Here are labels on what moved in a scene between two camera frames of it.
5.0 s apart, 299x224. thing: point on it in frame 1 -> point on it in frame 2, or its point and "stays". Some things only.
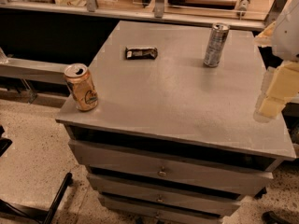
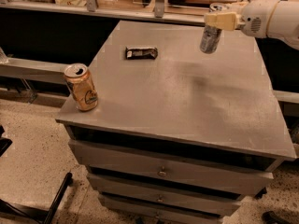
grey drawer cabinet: x=172 y=140 stays
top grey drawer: x=170 y=167 stays
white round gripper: x=287 y=37 -> x=253 y=20
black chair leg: x=41 y=217 stays
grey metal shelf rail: x=34 y=70 stays
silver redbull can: x=217 y=43 -> x=210 y=35
